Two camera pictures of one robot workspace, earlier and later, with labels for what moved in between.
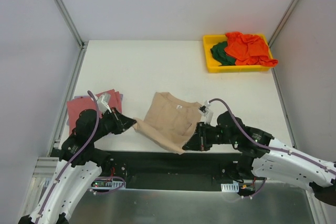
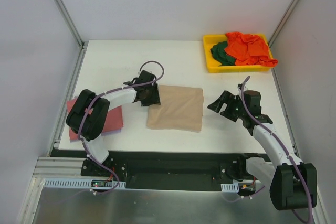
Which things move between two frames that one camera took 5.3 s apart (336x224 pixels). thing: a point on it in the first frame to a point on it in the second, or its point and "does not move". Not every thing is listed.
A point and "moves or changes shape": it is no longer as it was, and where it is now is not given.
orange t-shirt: (248, 49) does not move
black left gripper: (115, 121) to (151, 94)
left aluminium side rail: (62, 117) does not move
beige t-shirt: (169, 121) moves or changes shape
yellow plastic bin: (212, 65) does not move
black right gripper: (202, 136) to (232, 107)
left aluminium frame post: (63, 10) does not move
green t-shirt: (219, 54) does not move
